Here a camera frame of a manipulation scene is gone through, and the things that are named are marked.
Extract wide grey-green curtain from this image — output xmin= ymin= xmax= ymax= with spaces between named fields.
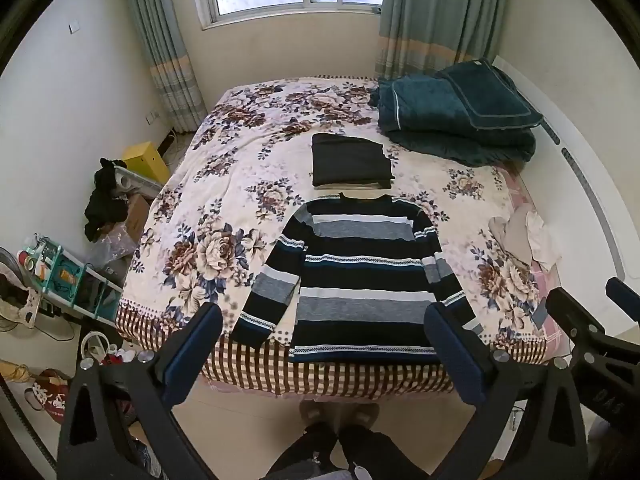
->
xmin=375 ymin=0 xmax=511 ymax=81

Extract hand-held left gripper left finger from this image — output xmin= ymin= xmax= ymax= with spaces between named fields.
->
xmin=56 ymin=301 xmax=223 ymax=480

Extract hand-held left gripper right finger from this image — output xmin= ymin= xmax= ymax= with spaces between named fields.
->
xmin=424 ymin=302 xmax=588 ymax=480

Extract yellow box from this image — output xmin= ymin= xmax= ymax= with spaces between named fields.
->
xmin=122 ymin=142 xmax=172 ymax=186

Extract striped knit sweater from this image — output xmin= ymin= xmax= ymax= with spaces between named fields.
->
xmin=231 ymin=192 xmax=485 ymax=365

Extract white plastic rack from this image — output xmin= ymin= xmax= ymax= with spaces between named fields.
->
xmin=112 ymin=165 xmax=161 ymax=197

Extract black clothes pile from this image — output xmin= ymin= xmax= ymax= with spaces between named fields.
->
xmin=84 ymin=157 xmax=132 ymax=243

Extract teal pillow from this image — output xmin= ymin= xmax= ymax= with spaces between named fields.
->
xmin=440 ymin=60 xmax=544 ymax=131

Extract cardboard box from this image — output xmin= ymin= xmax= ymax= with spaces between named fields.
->
xmin=125 ymin=192 xmax=153 ymax=243

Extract teal quilt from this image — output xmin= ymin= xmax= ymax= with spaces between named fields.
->
xmin=370 ymin=76 xmax=538 ymax=166

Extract folded dark grey garment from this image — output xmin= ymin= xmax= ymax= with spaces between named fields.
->
xmin=311 ymin=132 xmax=395 ymax=190

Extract red and white bag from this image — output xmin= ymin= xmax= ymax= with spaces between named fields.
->
xmin=25 ymin=367 xmax=68 ymax=426

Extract white headboard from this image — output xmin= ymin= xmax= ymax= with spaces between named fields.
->
xmin=492 ymin=55 xmax=640 ymax=331

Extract white crumpled cloth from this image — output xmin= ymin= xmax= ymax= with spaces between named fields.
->
xmin=525 ymin=210 xmax=563 ymax=271

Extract clear plastic bag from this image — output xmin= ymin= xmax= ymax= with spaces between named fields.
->
xmin=92 ymin=225 xmax=138 ymax=271

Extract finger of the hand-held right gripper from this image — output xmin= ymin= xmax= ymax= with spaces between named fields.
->
xmin=605 ymin=277 xmax=640 ymax=312
xmin=545 ymin=287 xmax=640 ymax=356

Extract beige slipper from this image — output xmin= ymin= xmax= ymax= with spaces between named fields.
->
xmin=300 ymin=402 xmax=342 ymax=427
xmin=345 ymin=402 xmax=382 ymax=427

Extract pink bed sheet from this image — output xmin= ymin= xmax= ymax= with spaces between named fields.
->
xmin=492 ymin=162 xmax=571 ymax=361

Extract beige crumpled cloth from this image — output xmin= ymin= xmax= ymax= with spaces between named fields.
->
xmin=489 ymin=205 xmax=533 ymax=266

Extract narrow grey-green curtain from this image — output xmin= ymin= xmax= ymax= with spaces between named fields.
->
xmin=122 ymin=0 xmax=208 ymax=133

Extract floral blanket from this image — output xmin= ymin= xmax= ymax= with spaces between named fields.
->
xmin=116 ymin=76 xmax=548 ymax=401

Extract teal shelf cart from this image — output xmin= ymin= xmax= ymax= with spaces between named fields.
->
xmin=17 ymin=232 xmax=123 ymax=326

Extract person's legs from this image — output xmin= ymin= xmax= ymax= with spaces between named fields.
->
xmin=265 ymin=422 xmax=431 ymax=480

